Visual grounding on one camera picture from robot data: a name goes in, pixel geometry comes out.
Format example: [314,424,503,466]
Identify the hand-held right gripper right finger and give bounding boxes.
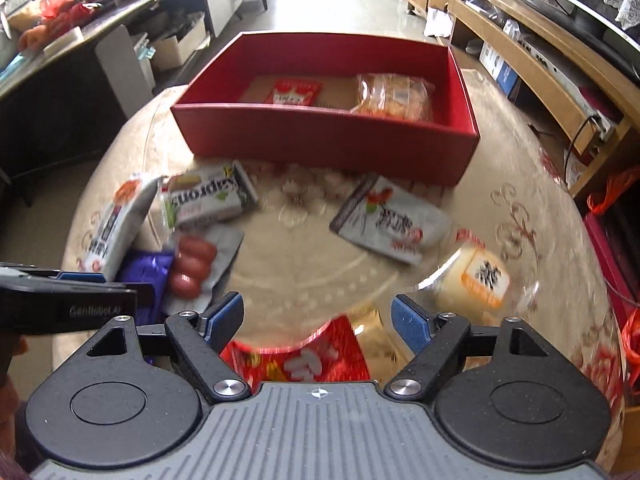
[385,294,556,402]

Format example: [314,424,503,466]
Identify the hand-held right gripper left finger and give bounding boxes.
[75,292,251,402]

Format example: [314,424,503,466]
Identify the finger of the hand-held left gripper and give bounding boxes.
[125,284,157,308]
[0,262,107,282]

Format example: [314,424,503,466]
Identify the purple snack packet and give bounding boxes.
[116,250,173,326]

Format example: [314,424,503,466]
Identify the sausage packet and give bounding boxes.
[162,227,246,313]

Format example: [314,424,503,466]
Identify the white packet with orange print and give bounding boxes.
[82,172,162,281]

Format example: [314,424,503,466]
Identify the red patterned snack packet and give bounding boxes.
[220,315,371,383]

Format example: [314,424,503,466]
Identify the grey white snack packet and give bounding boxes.
[329,174,451,266]

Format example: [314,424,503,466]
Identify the green white wafer packet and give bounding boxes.
[159,161,260,228]

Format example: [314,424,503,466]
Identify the red cardboard box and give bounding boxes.
[171,31,481,187]

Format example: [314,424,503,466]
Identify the person's left forearm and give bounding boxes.
[0,335,23,461]

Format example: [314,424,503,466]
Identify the yellow cake packet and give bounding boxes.
[420,230,541,321]

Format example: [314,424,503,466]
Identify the dark coffee table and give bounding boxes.
[0,0,246,201]

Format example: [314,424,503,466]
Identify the large red gift box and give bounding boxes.
[582,210,640,361]

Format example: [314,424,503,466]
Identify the white storage bin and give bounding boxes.
[130,32,158,96]

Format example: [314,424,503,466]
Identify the orange plastic bag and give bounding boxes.
[620,307,640,376]
[587,167,640,213]

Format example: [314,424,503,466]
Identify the clear bread packet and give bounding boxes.
[350,73,435,122]

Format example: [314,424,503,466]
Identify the small red snack packet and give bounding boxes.
[265,78,322,107]

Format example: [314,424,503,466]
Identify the white tape roll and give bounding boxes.
[42,26,85,55]

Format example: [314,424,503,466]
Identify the peaches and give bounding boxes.
[17,25,51,52]

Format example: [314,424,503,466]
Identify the open cardboard box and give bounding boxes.
[150,12,211,72]

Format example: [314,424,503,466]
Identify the red plastic bag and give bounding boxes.
[40,0,108,36]

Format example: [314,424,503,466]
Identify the blue white carton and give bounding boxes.
[479,42,521,96]

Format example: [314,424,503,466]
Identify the white media player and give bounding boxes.
[517,35,618,141]

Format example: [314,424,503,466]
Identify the white plastic bag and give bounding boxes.
[425,7,453,38]

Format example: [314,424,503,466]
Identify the wooden television cabinet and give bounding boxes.
[400,0,640,201]

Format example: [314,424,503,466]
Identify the black television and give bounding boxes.
[505,0,640,68]

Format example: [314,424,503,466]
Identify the black cable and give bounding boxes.
[565,115,601,186]

